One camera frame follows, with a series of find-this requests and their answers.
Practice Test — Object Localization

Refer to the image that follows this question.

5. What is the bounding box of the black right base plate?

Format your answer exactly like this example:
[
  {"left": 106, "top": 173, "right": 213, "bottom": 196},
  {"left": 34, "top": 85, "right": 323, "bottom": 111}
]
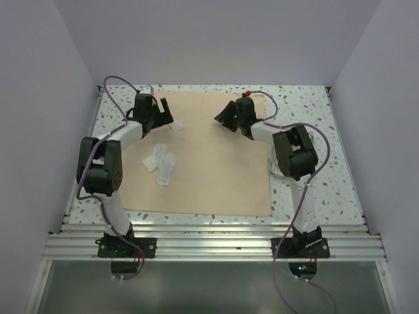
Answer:
[{"left": 270, "top": 237, "right": 331, "bottom": 259}]

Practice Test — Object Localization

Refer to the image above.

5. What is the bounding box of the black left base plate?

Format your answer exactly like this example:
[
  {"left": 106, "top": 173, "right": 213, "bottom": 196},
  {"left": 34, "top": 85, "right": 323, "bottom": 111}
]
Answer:
[{"left": 95, "top": 237, "right": 157, "bottom": 258}]

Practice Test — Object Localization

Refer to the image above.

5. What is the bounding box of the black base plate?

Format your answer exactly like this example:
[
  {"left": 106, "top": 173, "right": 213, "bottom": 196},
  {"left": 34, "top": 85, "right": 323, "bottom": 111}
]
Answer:
[
  {"left": 270, "top": 237, "right": 331, "bottom": 259},
  {"left": 95, "top": 237, "right": 157, "bottom": 258}
]

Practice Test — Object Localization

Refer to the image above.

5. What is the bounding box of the beige cloth mat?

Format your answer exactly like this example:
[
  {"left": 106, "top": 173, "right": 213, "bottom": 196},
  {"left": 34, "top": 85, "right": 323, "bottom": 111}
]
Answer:
[{"left": 119, "top": 91, "right": 271, "bottom": 217}]

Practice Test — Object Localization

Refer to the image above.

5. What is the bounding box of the white gauze pad front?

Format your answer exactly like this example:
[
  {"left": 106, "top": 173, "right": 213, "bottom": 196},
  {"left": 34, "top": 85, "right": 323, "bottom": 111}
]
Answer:
[{"left": 141, "top": 155, "right": 158, "bottom": 173}]

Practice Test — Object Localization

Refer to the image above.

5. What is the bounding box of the white printed paper packet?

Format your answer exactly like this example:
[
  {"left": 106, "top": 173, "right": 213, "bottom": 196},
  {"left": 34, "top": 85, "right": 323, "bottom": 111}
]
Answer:
[{"left": 153, "top": 143, "right": 168, "bottom": 168}]

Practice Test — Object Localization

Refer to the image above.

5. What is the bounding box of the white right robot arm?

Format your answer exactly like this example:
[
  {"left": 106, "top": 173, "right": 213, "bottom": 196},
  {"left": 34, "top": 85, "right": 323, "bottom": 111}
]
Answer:
[{"left": 214, "top": 96, "right": 322, "bottom": 257}]

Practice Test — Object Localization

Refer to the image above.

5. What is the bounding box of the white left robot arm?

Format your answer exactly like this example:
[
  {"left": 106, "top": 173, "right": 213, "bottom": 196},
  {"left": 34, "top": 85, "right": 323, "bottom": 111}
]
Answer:
[{"left": 76, "top": 93, "right": 174, "bottom": 257}]

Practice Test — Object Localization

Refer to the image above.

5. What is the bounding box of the long white paper packet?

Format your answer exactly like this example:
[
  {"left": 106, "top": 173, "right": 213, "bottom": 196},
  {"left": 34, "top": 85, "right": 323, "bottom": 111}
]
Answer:
[{"left": 157, "top": 162, "right": 174, "bottom": 186}]

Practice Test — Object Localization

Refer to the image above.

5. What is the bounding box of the stainless steel tray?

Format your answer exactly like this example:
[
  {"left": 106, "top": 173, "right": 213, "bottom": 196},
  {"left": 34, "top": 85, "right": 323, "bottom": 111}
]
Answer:
[{"left": 272, "top": 126, "right": 318, "bottom": 181}]

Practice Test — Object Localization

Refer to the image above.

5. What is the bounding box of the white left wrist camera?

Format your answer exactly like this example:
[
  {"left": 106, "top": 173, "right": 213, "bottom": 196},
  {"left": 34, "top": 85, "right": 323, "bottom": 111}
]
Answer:
[{"left": 137, "top": 85, "right": 155, "bottom": 95}]

